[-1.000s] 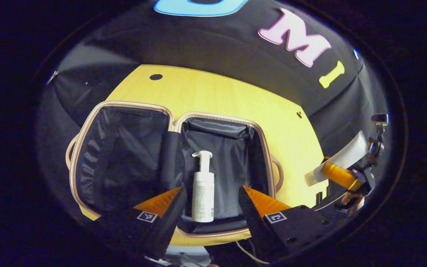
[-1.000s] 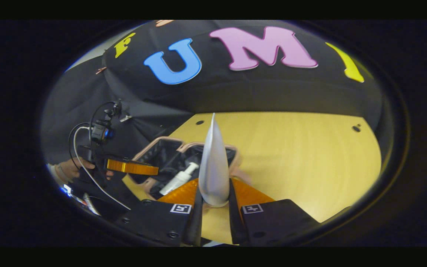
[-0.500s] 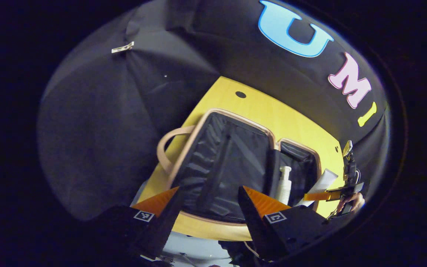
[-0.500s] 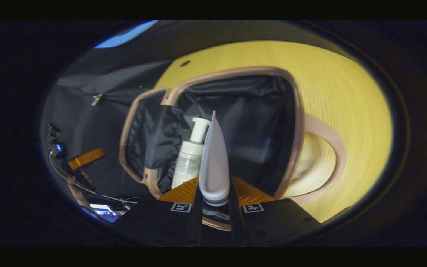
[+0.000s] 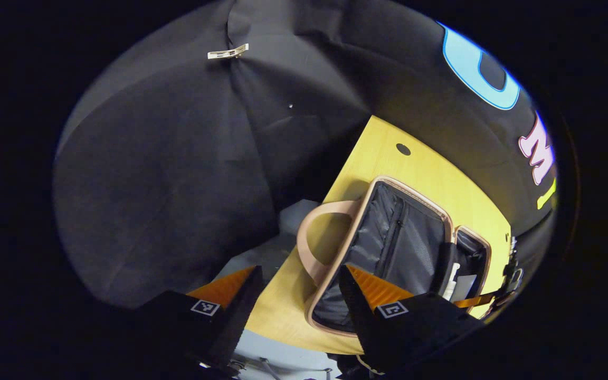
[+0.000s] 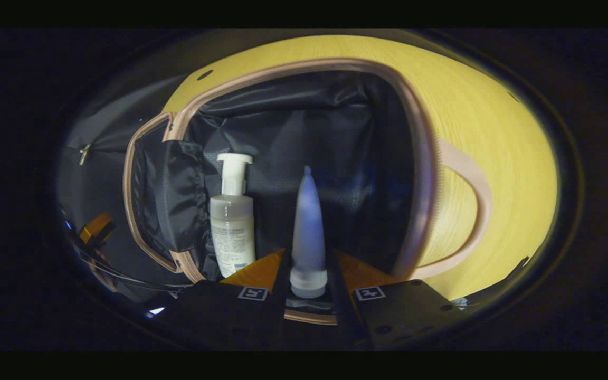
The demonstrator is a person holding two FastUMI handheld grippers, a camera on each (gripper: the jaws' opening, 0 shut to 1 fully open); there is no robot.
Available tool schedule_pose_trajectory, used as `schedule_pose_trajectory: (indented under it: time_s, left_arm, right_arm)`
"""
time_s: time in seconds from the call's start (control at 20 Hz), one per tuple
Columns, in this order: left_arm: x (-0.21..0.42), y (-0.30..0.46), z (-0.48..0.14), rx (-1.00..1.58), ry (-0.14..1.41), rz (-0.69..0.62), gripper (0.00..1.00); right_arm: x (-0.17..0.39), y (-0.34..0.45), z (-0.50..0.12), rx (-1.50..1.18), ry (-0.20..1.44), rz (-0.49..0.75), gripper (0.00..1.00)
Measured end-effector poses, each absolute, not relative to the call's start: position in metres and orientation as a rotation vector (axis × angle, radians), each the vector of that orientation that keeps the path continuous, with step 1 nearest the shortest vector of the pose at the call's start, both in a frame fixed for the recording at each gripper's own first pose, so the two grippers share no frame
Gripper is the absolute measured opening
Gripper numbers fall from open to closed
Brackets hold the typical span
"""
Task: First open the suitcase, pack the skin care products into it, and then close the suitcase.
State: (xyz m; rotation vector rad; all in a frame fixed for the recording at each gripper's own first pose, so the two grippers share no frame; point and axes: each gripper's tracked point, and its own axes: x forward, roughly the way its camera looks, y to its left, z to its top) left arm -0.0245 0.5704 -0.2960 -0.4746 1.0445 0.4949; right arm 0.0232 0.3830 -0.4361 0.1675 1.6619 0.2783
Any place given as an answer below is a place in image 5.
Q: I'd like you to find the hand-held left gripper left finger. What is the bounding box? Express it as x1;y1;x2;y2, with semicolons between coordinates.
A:
135;265;264;376

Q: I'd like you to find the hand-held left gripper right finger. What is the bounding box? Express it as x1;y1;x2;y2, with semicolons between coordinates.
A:
338;265;487;376

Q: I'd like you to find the white pump bottle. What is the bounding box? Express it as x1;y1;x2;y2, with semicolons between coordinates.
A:
441;262;462;301

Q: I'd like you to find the black backdrop cloth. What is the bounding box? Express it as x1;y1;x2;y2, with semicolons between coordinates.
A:
53;0;558;309

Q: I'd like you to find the white tag clip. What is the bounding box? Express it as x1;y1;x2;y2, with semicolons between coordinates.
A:
207;43;250;60

